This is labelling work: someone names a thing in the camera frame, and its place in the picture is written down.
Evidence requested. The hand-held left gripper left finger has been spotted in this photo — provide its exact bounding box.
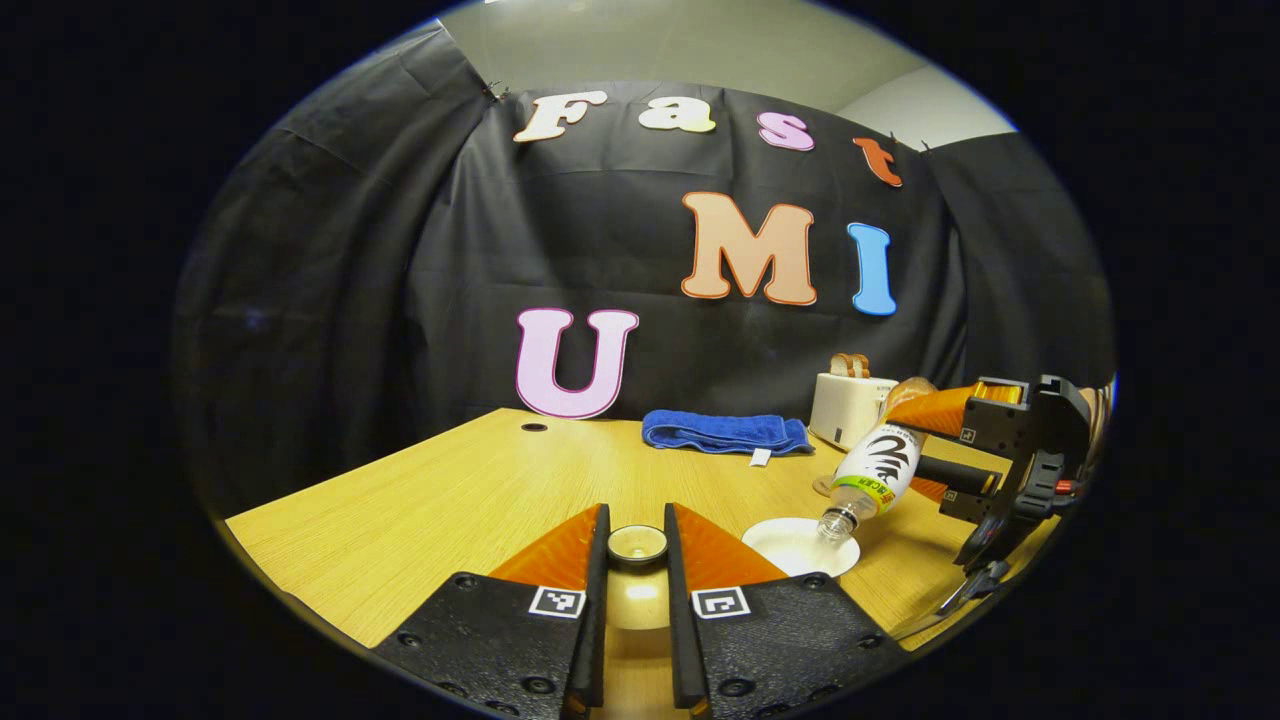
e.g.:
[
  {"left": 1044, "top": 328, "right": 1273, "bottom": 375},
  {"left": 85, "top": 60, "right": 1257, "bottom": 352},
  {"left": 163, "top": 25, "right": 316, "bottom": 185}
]
[{"left": 372, "top": 503, "right": 611, "bottom": 720}]

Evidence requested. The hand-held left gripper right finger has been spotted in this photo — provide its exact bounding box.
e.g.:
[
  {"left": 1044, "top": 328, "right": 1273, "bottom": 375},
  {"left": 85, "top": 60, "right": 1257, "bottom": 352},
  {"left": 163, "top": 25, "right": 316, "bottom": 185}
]
[{"left": 663, "top": 503, "right": 906, "bottom": 720}]

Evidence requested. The white teacup lid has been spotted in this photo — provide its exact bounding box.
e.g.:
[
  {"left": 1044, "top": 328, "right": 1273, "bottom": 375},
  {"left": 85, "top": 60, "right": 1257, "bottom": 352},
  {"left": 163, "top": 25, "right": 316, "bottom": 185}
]
[{"left": 600, "top": 523, "right": 673, "bottom": 633}]

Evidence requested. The clear water bottle white label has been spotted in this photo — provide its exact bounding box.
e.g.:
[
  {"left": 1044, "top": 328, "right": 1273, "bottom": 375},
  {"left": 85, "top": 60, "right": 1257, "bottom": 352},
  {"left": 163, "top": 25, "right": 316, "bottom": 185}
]
[{"left": 818, "top": 377, "right": 941, "bottom": 543}]

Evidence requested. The white teacup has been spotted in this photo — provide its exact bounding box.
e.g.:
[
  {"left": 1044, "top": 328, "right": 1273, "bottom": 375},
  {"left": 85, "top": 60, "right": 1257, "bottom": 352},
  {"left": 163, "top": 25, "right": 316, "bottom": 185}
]
[{"left": 742, "top": 517, "right": 861, "bottom": 579}]

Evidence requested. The cream toaster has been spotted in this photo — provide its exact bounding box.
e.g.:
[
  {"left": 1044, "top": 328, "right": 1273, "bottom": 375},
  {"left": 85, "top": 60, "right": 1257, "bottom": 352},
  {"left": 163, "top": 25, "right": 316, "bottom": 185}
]
[{"left": 808, "top": 372, "right": 901, "bottom": 451}]

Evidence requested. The blue towel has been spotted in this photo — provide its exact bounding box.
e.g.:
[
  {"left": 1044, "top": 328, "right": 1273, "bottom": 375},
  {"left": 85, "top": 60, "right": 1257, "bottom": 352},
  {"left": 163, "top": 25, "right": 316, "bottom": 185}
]
[{"left": 642, "top": 409, "right": 814, "bottom": 468}]

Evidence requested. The black backdrop cloth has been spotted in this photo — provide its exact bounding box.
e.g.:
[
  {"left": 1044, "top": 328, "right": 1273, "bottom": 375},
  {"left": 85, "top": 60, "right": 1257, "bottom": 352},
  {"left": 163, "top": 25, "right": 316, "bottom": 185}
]
[{"left": 172, "top": 20, "right": 1116, "bottom": 516}]

